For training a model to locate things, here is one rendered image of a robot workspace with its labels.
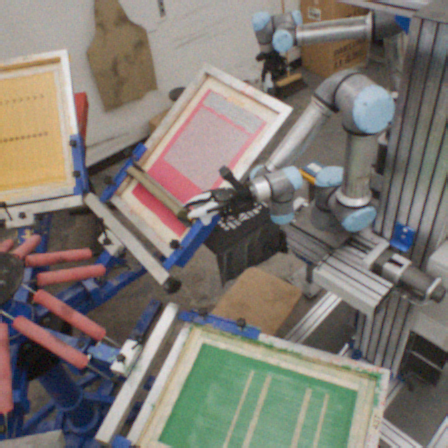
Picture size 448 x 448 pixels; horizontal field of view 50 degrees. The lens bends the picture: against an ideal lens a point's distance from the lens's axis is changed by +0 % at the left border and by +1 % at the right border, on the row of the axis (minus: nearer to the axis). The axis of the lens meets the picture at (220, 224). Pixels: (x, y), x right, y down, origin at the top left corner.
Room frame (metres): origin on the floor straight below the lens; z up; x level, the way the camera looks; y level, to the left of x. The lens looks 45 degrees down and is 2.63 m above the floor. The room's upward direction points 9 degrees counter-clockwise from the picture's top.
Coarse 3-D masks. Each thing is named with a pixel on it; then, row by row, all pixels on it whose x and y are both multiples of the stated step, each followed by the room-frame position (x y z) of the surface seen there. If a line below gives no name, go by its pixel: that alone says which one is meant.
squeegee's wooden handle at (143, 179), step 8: (128, 168) 1.76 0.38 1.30; (136, 176) 1.70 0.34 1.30; (144, 176) 1.70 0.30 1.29; (144, 184) 1.64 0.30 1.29; (152, 184) 1.62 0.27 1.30; (152, 192) 1.58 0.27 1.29; (160, 192) 1.56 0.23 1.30; (160, 200) 1.53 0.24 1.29; (168, 200) 1.50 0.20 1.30; (176, 208) 1.45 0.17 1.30; (184, 216) 1.44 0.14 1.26
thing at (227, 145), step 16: (224, 128) 1.78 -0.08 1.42; (240, 128) 1.74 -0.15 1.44; (208, 144) 1.75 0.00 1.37; (224, 144) 1.71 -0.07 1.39; (240, 144) 1.66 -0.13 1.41; (208, 160) 1.68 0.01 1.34; (224, 160) 1.64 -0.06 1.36; (192, 176) 1.65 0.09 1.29; (208, 176) 1.61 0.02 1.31; (176, 192) 1.62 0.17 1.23; (192, 192) 1.58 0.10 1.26; (160, 208) 1.59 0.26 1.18; (192, 208) 1.51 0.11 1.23; (176, 224) 1.48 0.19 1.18
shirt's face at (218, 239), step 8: (248, 176) 1.99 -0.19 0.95; (264, 208) 1.73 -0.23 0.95; (256, 216) 1.68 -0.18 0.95; (264, 216) 1.68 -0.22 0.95; (240, 224) 1.65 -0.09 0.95; (248, 224) 1.64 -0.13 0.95; (256, 224) 1.63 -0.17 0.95; (216, 232) 1.62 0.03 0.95; (224, 232) 1.61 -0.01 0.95; (232, 232) 1.60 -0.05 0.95; (240, 232) 1.59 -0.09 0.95; (208, 240) 1.57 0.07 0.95; (216, 240) 1.56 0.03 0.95; (224, 240) 1.56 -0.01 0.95; (232, 240) 1.55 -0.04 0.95; (216, 248) 1.51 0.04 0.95
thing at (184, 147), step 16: (224, 96) 1.94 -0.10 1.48; (192, 112) 1.96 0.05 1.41; (208, 112) 1.91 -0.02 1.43; (192, 128) 1.88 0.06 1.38; (208, 128) 1.83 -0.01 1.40; (176, 144) 1.85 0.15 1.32; (192, 144) 1.80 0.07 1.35; (160, 160) 1.83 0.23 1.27; (176, 160) 1.77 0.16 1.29; (192, 160) 1.73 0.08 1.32; (160, 176) 1.75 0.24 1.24; (176, 176) 1.70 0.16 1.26; (144, 192) 1.72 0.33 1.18
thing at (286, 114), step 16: (208, 64) 2.11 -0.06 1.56; (192, 80) 2.09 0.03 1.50; (224, 80) 1.97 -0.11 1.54; (192, 96) 2.04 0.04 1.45; (256, 96) 1.79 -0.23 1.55; (176, 112) 1.99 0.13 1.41; (288, 112) 1.64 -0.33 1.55; (160, 128) 1.95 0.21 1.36; (272, 128) 1.61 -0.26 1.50; (272, 144) 1.58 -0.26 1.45; (144, 160) 1.87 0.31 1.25; (256, 160) 1.53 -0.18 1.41; (128, 176) 1.82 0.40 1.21; (240, 176) 1.49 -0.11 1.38; (128, 208) 1.65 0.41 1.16; (144, 224) 1.53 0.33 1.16; (160, 240) 1.42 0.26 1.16
